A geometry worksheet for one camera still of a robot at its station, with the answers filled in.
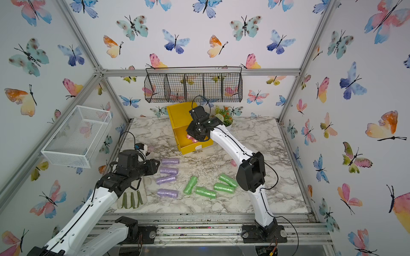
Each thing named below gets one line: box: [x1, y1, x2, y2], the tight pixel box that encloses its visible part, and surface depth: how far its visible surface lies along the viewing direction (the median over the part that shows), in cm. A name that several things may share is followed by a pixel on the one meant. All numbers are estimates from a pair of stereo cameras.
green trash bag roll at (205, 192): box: [194, 186, 217, 199], surface depth 86 cm
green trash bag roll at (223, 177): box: [218, 173, 239, 188], surface depth 90 cm
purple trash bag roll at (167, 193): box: [156, 188, 179, 199], surface depth 86 cm
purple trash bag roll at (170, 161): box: [161, 157, 180, 165], surface depth 98 cm
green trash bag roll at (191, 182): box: [183, 176, 199, 195], surface depth 90 cm
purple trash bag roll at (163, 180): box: [155, 174, 177, 186], surface depth 91 cm
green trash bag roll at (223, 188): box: [213, 182, 236, 195], surface depth 88 cm
